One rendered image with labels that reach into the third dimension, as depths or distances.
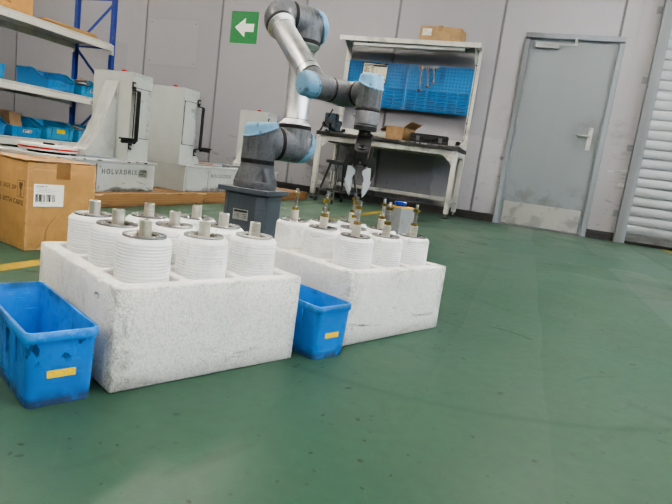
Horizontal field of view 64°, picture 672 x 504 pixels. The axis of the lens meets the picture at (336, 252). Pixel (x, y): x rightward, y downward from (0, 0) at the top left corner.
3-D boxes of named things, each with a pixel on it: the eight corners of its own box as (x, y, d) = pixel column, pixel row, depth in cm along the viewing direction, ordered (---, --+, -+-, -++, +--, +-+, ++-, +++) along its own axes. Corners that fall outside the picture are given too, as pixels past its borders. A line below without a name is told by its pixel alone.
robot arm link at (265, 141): (234, 156, 189) (238, 116, 187) (267, 160, 198) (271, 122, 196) (250, 158, 180) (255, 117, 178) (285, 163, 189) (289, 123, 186)
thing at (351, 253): (368, 313, 134) (378, 241, 131) (330, 310, 132) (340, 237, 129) (359, 302, 143) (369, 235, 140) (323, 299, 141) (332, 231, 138)
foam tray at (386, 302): (245, 302, 155) (252, 240, 152) (340, 292, 182) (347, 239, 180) (342, 346, 128) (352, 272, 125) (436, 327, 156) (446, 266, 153)
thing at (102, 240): (77, 310, 107) (82, 219, 104) (125, 306, 114) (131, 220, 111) (95, 325, 100) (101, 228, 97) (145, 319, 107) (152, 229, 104)
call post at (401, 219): (370, 297, 181) (384, 205, 176) (384, 295, 186) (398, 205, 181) (387, 303, 176) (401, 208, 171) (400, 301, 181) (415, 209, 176)
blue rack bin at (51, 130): (12, 134, 600) (13, 115, 597) (42, 137, 636) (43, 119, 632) (46, 139, 583) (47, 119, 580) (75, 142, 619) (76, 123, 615)
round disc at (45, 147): (4, 147, 294) (4, 137, 293) (50, 151, 323) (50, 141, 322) (46, 154, 285) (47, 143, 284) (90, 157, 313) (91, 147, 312)
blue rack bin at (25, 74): (13, 84, 592) (14, 64, 589) (43, 90, 627) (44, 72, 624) (47, 88, 575) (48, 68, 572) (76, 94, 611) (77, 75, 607)
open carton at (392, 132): (389, 142, 647) (392, 123, 643) (419, 145, 626) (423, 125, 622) (377, 139, 622) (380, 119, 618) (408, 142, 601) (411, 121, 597)
